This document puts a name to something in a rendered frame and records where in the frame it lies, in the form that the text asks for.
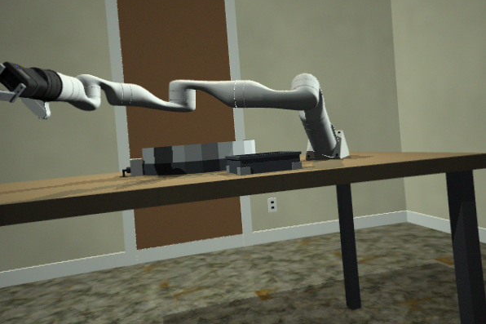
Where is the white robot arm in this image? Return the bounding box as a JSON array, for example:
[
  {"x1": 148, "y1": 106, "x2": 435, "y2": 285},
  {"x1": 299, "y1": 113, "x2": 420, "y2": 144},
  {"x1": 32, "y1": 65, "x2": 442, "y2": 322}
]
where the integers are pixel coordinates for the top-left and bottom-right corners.
[{"x1": 62, "y1": 73, "x2": 338, "y2": 154}]

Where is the red and green divided tray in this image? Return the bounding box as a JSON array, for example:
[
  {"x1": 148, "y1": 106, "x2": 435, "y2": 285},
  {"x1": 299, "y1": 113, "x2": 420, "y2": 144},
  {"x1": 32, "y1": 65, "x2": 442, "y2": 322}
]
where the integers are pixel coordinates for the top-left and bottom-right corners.
[{"x1": 225, "y1": 151, "x2": 302, "y2": 175}]

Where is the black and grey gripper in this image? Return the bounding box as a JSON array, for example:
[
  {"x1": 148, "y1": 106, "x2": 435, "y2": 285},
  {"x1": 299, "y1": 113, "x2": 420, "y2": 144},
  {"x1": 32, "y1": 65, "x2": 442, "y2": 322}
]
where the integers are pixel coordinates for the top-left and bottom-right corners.
[{"x1": 0, "y1": 62, "x2": 73, "y2": 119}]

